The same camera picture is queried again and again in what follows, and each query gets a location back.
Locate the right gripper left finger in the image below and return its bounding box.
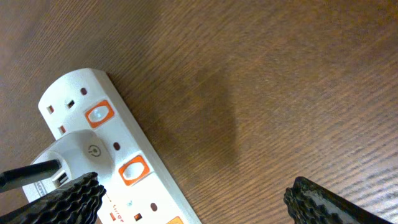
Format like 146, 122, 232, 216
1, 172, 106, 224

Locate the white USB charger adapter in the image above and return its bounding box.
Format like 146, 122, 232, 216
34, 129, 115, 192

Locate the black USB charging cable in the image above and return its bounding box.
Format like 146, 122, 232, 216
0, 159, 63, 193

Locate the white power strip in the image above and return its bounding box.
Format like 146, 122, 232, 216
23, 68, 199, 223

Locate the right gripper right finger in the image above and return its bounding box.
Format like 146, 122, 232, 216
284, 176, 391, 224

